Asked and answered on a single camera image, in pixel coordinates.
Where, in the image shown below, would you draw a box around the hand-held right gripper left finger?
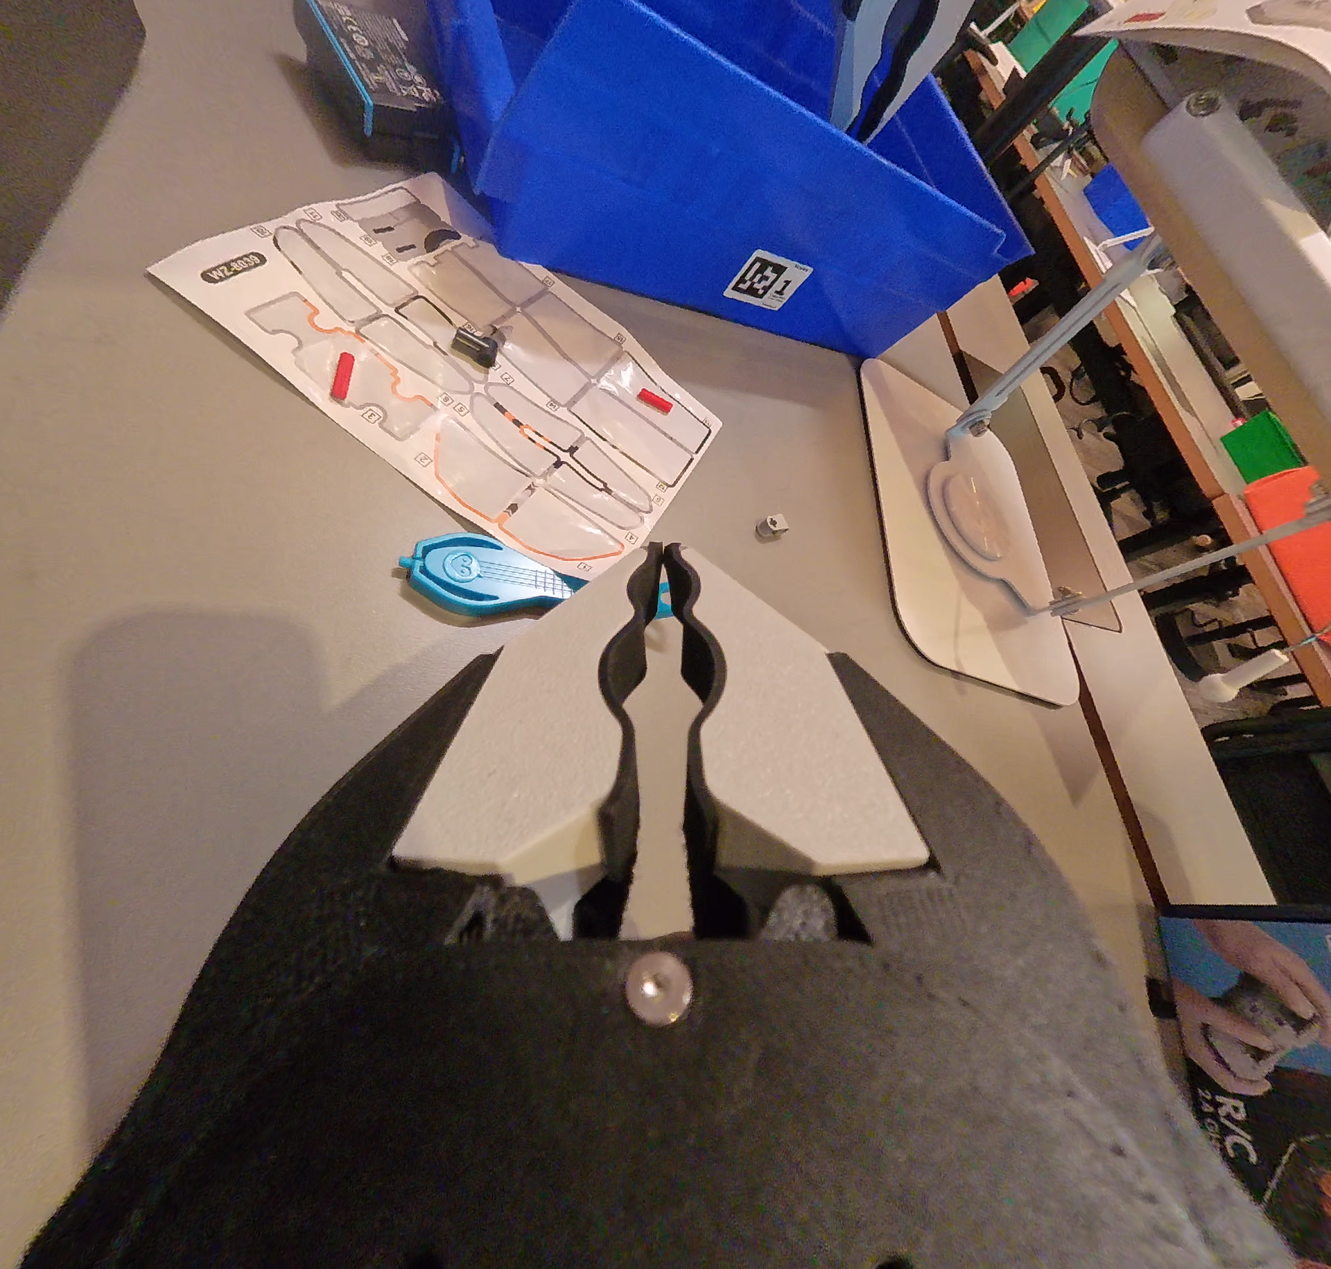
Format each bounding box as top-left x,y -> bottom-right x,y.
390,544 -> 667,939

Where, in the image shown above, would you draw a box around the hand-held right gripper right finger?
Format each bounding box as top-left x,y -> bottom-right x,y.
667,541 -> 929,939

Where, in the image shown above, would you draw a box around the blue brick separator tool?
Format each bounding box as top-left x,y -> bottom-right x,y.
395,534 -> 689,624

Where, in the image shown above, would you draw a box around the paper instruction sheet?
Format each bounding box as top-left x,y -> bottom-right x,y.
1064,0 -> 1331,70

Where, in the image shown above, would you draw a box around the blue plastic bin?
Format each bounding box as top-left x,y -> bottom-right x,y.
416,0 -> 1036,359

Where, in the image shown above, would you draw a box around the green plastic tote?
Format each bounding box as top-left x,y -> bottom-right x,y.
1007,0 -> 1094,74

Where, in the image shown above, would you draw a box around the white document stand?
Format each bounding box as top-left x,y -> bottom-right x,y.
859,27 -> 1331,707

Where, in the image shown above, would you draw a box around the small blue bin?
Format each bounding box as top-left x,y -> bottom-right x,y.
1084,162 -> 1153,242

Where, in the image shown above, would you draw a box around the clear sticker sheet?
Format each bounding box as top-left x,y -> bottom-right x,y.
145,173 -> 724,574

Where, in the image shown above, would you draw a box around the small white peg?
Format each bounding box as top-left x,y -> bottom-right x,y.
1204,650 -> 1296,702

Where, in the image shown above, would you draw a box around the blue toy box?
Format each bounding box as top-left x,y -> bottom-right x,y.
1147,910 -> 1331,1269

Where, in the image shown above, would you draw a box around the black battery pack blue-edged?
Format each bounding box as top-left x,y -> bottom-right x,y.
291,0 -> 465,166

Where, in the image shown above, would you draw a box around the orange bin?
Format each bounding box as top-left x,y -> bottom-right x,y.
1243,468 -> 1331,618

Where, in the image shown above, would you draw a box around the green block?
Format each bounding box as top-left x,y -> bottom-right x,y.
1215,413 -> 1309,478

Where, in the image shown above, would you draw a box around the black dimpled pad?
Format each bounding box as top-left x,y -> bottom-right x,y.
0,0 -> 145,287

